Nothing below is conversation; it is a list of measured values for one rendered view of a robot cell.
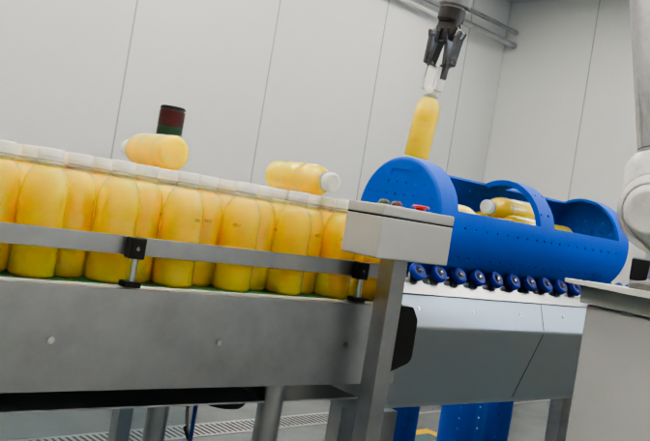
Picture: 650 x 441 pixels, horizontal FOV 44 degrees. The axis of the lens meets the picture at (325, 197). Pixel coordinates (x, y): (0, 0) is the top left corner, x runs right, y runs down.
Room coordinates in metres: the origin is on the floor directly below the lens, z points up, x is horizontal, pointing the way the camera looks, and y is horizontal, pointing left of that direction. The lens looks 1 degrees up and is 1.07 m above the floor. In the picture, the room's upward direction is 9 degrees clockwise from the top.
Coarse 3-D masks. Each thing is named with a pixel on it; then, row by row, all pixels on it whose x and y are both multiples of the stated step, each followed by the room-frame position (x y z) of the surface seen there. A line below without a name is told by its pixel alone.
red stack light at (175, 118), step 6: (162, 108) 1.92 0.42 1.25; (162, 114) 1.92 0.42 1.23; (168, 114) 1.91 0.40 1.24; (174, 114) 1.91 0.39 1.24; (180, 114) 1.92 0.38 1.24; (162, 120) 1.92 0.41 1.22; (168, 120) 1.91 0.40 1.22; (174, 120) 1.92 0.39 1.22; (180, 120) 1.92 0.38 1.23; (174, 126) 1.92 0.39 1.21; (180, 126) 1.93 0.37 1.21
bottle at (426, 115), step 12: (432, 96) 2.21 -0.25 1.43; (420, 108) 2.20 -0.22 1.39; (432, 108) 2.20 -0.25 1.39; (420, 120) 2.20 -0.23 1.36; (432, 120) 2.20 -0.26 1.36; (420, 132) 2.20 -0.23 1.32; (432, 132) 2.21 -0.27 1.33; (408, 144) 2.22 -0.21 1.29; (420, 144) 2.20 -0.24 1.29; (420, 156) 2.21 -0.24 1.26
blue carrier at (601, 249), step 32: (416, 160) 1.94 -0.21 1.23; (384, 192) 2.00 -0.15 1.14; (416, 192) 1.92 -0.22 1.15; (448, 192) 1.89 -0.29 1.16; (480, 192) 2.30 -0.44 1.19; (512, 192) 2.36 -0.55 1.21; (480, 224) 1.95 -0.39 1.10; (512, 224) 2.03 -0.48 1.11; (544, 224) 2.13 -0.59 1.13; (576, 224) 2.55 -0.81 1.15; (608, 224) 2.47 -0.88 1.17; (448, 256) 1.93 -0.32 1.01; (480, 256) 2.00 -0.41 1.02; (512, 256) 2.07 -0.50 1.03; (544, 256) 2.15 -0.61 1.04; (576, 256) 2.25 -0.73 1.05; (608, 256) 2.35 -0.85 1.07
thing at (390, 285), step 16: (384, 272) 1.55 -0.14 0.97; (400, 272) 1.55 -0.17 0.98; (384, 288) 1.54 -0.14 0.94; (400, 288) 1.55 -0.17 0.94; (384, 304) 1.54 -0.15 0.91; (400, 304) 1.56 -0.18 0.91; (384, 320) 1.53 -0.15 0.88; (368, 336) 1.56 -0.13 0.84; (384, 336) 1.54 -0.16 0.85; (368, 352) 1.56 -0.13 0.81; (384, 352) 1.54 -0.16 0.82; (368, 368) 1.55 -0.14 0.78; (384, 368) 1.55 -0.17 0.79; (368, 384) 1.55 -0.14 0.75; (384, 384) 1.55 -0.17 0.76; (368, 400) 1.54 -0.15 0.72; (384, 400) 1.56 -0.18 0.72; (368, 416) 1.54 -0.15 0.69; (352, 432) 1.56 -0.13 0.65; (368, 432) 1.54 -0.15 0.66
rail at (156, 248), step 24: (0, 240) 1.16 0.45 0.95; (24, 240) 1.18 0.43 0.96; (48, 240) 1.20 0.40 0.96; (72, 240) 1.22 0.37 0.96; (96, 240) 1.25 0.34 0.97; (120, 240) 1.28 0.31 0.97; (168, 240) 1.34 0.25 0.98; (240, 264) 1.43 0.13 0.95; (264, 264) 1.46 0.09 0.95; (288, 264) 1.50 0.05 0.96; (312, 264) 1.54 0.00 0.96; (336, 264) 1.57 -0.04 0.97
